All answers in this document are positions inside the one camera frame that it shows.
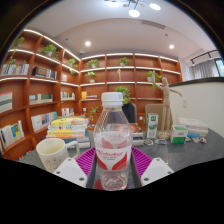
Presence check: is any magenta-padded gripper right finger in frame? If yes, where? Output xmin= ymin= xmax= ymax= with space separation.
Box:
xmin=128 ymin=146 xmax=175 ymax=190

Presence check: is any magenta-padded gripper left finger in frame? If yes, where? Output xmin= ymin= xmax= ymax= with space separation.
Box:
xmin=52 ymin=146 xmax=98 ymax=190

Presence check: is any clear plastic water bottle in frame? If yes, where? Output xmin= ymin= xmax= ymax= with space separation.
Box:
xmin=92 ymin=91 xmax=134 ymax=192

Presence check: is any cream ceramic mug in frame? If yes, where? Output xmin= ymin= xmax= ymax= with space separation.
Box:
xmin=35 ymin=137 xmax=81 ymax=174

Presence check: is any stack of colourful books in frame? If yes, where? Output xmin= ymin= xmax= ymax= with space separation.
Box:
xmin=45 ymin=116 xmax=91 ymax=145

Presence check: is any small green and white box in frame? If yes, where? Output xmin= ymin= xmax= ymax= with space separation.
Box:
xmin=169 ymin=124 xmax=189 ymax=145

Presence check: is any green and white carton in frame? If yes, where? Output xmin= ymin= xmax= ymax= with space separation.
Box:
xmin=145 ymin=112 xmax=160 ymax=140

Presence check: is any flat white box stack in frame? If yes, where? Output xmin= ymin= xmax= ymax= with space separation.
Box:
xmin=177 ymin=116 xmax=210 ymax=139

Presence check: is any tan chair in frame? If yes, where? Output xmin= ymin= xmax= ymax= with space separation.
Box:
xmin=143 ymin=103 xmax=173 ymax=131

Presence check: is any wooden artist mannequin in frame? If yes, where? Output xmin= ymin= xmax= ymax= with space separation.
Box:
xmin=151 ymin=73 xmax=184 ymax=141

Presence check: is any black office chair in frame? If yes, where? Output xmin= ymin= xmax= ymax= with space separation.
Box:
xmin=121 ymin=101 xmax=138 ymax=124

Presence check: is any grey curtain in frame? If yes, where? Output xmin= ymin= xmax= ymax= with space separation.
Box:
xmin=192 ymin=58 xmax=218 ymax=81

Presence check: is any window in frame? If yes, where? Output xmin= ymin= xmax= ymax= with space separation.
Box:
xmin=214 ymin=57 xmax=224 ymax=78

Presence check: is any branched ceiling lamp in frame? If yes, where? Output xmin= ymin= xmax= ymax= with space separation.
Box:
xmin=104 ymin=0 xmax=162 ymax=19

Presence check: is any wooden wall shelf unit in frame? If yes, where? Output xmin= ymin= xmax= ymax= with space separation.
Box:
xmin=0 ymin=27 xmax=184 ymax=162

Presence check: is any black track light rail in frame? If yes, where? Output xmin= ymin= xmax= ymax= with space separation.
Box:
xmin=190 ymin=48 xmax=220 ymax=66

